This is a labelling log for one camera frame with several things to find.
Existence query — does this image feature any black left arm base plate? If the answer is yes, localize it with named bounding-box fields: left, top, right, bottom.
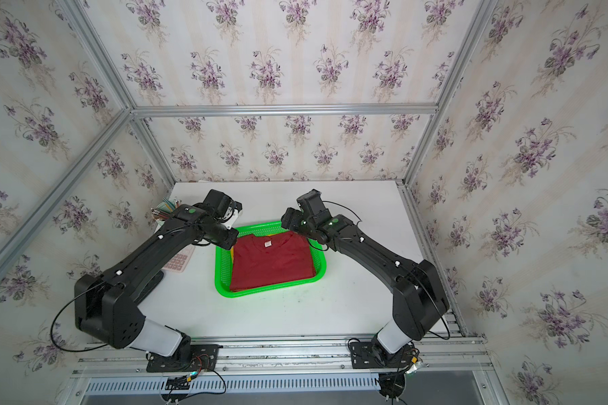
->
left=146, top=344, right=221, bottom=373

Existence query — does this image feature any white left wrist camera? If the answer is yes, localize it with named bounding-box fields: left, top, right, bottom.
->
left=222, top=202, right=243, bottom=226

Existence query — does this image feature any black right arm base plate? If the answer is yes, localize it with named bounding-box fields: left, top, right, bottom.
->
left=346, top=337, right=421, bottom=371

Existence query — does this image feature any dark red t-shirt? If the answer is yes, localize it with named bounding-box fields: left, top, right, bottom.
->
left=230, top=231, right=316, bottom=292

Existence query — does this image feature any pale green pencil cup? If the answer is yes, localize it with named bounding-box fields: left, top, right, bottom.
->
left=150, top=198, right=181, bottom=223

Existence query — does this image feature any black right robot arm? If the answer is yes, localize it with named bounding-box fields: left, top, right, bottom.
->
left=280, top=189, right=449, bottom=362

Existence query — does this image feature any pink white calculator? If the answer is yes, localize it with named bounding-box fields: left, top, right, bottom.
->
left=162, top=245, right=196, bottom=273

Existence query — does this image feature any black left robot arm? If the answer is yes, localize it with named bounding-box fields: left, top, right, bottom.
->
left=74, top=190, right=243, bottom=364

